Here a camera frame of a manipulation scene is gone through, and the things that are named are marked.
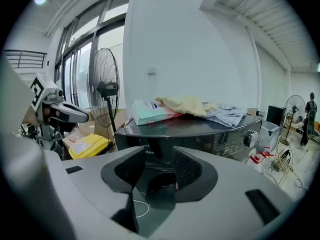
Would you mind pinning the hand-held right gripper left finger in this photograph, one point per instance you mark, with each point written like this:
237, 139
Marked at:
95, 179

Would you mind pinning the pale blue cloth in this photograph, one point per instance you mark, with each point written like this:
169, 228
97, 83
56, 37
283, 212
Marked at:
225, 115

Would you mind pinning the black window frame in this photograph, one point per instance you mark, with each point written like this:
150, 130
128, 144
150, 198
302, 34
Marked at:
95, 31

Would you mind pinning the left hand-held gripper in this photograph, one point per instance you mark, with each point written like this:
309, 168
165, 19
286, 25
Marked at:
46, 89

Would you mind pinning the clear water jug red cap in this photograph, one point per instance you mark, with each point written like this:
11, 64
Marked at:
260, 159

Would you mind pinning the black bin with yellow lid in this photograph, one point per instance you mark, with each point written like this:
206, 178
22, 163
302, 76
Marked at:
87, 146

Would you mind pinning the black metal railing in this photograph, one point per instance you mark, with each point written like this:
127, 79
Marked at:
25, 51

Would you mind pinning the black monitor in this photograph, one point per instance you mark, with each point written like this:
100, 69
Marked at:
275, 115

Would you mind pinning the small black standing fan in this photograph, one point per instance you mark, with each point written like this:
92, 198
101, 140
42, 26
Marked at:
295, 107

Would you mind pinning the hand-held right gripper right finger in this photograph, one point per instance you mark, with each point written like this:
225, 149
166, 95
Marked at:
225, 196

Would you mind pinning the pale yellow cloth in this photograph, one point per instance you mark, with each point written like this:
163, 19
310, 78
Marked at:
182, 105

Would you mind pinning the labelled brown cardboard box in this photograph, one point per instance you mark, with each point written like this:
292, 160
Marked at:
72, 136

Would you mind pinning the large black pedestal fan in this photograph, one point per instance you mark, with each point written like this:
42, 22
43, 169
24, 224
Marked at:
102, 84

